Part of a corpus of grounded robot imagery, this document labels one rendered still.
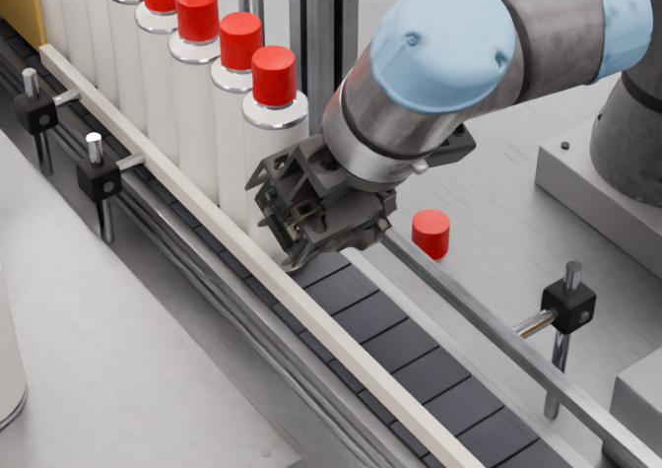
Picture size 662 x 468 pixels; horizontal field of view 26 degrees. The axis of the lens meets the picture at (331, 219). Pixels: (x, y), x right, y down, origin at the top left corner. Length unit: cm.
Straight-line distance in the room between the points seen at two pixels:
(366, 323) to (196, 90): 23
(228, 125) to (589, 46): 35
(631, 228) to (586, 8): 41
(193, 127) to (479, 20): 41
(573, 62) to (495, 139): 51
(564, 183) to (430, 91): 51
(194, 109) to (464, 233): 28
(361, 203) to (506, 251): 30
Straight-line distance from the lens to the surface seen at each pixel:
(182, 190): 122
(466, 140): 107
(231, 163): 116
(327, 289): 117
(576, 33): 90
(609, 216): 130
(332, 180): 94
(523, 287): 126
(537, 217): 133
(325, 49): 128
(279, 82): 106
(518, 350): 103
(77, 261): 122
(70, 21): 136
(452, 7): 84
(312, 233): 99
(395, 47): 83
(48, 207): 127
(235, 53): 111
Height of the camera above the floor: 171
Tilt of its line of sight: 43 degrees down
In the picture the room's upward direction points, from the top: straight up
